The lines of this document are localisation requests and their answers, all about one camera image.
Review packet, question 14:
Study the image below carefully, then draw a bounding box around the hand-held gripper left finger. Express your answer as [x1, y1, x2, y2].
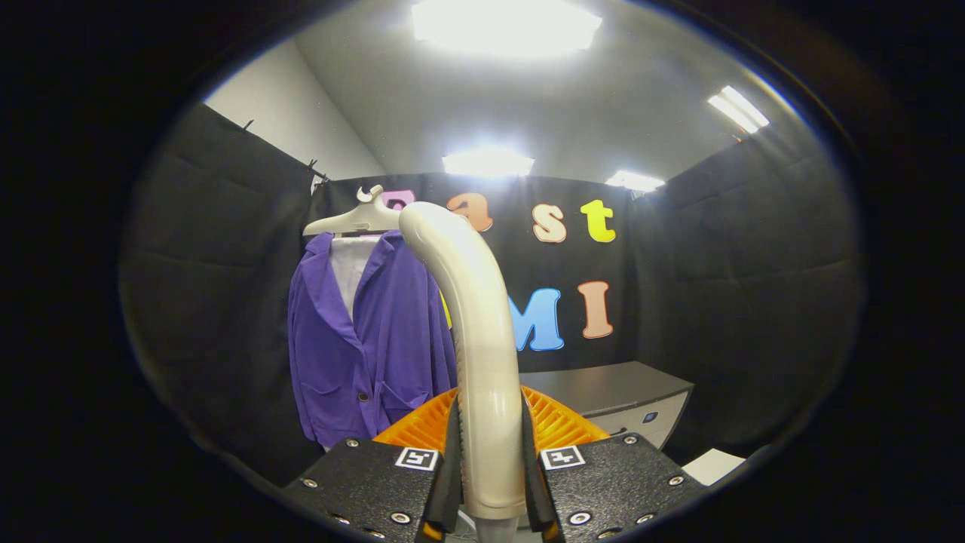
[283, 387, 462, 543]

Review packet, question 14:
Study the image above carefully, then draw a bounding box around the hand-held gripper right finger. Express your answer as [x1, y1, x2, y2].
[522, 386, 709, 542]

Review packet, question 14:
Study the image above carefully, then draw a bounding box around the purple jacket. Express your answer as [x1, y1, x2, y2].
[286, 230, 458, 449]

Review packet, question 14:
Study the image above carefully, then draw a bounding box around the white garment steamer head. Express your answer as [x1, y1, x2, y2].
[398, 201, 528, 521]

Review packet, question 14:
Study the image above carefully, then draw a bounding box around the white clothes hanger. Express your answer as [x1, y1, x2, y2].
[303, 185, 404, 237]

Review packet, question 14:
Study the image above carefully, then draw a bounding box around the grey cabinet with dark top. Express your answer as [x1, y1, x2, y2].
[516, 360, 696, 453]

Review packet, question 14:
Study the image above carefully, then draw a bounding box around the white flat box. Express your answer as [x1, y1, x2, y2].
[682, 449, 747, 486]

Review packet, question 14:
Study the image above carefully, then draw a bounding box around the white ironing back pad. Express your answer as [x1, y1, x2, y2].
[329, 236, 378, 321]

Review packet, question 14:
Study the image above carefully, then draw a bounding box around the long ceiling light strip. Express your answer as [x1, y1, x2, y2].
[707, 85, 771, 135]

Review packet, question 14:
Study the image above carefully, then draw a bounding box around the large square ceiling light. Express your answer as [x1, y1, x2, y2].
[411, 0, 604, 57]

